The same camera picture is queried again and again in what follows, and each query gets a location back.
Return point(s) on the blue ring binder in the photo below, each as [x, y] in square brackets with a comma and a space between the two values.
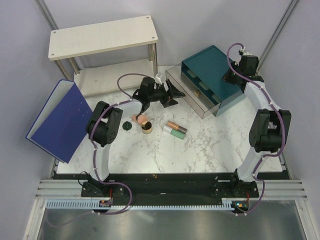
[60, 126]

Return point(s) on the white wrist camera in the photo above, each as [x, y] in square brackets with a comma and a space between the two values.
[244, 52]
[159, 77]

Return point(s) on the copper lipstick tube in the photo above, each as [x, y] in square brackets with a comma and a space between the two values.
[176, 127]

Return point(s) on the gold cosmetic jar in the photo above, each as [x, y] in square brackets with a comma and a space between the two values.
[146, 127]

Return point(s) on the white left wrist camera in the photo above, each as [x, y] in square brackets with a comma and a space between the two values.
[159, 77]

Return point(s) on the light blue cable duct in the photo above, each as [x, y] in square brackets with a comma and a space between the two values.
[87, 204]

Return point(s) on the green white cosmetic tube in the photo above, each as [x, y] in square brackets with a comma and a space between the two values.
[173, 132]

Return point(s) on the dark green jar lid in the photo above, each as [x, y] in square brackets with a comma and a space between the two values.
[127, 126]

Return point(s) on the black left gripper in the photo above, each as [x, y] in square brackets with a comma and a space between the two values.
[172, 92]

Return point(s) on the pink makeup sponge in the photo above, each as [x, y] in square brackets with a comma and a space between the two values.
[139, 118]

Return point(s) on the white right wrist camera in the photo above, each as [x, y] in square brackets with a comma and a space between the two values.
[244, 52]

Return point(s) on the aluminium front rail frame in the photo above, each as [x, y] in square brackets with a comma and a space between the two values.
[287, 190]

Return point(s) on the smoked clear drawer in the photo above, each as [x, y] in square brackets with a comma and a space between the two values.
[193, 96]
[216, 110]

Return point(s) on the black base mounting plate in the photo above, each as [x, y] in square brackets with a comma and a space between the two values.
[166, 189]

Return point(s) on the white two-tier shelf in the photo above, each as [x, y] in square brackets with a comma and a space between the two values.
[68, 43]

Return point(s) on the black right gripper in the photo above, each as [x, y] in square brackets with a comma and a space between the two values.
[226, 77]

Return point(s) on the teal drawer cabinet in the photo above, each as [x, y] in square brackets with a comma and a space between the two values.
[205, 70]

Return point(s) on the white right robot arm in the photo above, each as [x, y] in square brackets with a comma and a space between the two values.
[269, 131]

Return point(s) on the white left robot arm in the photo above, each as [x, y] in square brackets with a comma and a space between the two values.
[103, 126]

